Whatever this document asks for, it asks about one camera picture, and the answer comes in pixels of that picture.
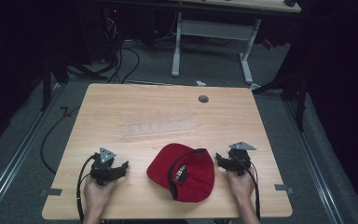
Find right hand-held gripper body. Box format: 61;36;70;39
227;141;257;177

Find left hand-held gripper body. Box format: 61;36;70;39
89;147;119;187

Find red baseball cap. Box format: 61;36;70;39
145;142;216;203

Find person's left hand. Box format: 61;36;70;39
83;175;119;213

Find person's right hand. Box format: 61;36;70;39
226;166;256;207

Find grey tape piece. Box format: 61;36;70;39
273;183;295;195
39;188;63;198

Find clear tape patch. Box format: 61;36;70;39
123;118;199;138

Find black metal stand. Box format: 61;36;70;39
251;70;310;133
39;55;108;112

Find small red object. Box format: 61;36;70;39
261;38;275;50

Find desk with white legs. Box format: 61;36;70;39
171;0;303;85

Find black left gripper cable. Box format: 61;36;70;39
76;154;97;224

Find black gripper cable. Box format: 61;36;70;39
232;154;261;220
76;154;97;224

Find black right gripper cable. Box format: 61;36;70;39
232;154;261;220

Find black floor cable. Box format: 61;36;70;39
39;105;82;175

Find metal floor rail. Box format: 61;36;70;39
0;82;63;220
282;99;345;224

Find bundle of black cables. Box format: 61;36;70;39
103;15;141;85

